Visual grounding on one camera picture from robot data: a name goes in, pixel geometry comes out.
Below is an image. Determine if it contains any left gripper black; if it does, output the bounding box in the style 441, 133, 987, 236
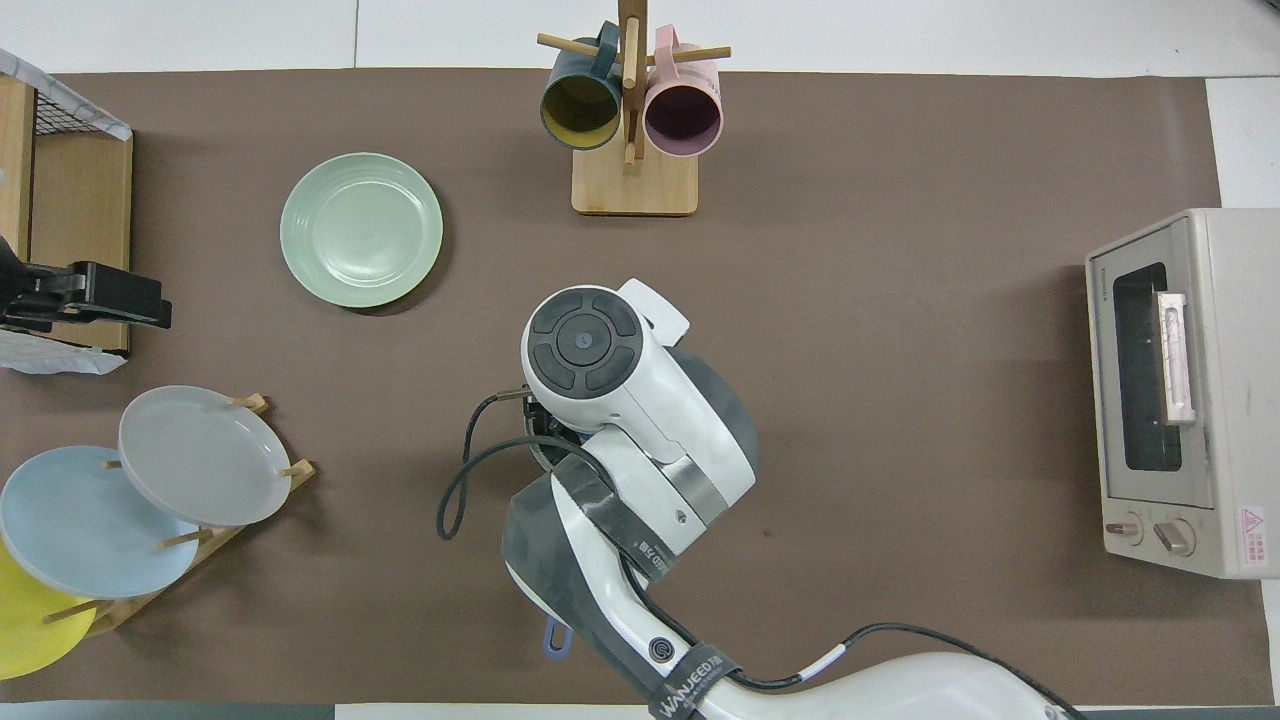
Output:
0, 238, 173, 336

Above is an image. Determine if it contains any pink mug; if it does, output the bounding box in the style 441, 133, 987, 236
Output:
643, 25, 723, 158

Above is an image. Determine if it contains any black wire basket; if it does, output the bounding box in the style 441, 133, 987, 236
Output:
30, 80, 131, 141

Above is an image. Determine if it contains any glass lid blue knob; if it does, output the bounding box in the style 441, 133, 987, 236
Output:
527, 430, 591, 476

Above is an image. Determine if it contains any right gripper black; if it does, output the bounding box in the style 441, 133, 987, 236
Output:
522, 393, 583, 437

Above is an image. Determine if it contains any dark blue mug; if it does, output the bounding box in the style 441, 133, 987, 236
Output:
540, 22, 623, 151

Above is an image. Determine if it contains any yellow plate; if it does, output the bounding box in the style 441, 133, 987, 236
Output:
0, 540, 98, 681

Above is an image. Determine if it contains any brown table mat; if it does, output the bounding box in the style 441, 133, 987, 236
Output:
0, 68, 1273, 706

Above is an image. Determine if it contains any beige toaster oven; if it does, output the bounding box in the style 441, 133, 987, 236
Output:
1085, 207, 1280, 581

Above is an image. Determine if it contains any grey plate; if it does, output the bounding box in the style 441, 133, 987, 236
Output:
118, 385, 293, 528

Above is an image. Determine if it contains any light green plate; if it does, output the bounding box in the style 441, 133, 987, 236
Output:
280, 152, 444, 309

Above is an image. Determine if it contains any wooden mug tree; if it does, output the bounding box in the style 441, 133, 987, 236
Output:
537, 0, 733, 217

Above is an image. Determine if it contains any wooden plate rack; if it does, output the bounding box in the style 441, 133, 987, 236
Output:
40, 393, 317, 636

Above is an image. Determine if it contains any light blue plate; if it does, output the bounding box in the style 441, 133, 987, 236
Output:
0, 446, 201, 600

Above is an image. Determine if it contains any wooden wire shelf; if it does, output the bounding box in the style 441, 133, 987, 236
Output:
0, 78, 134, 356

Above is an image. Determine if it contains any white marbled paper sheet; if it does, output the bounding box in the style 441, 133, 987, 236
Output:
0, 333, 128, 377
0, 48, 133, 141

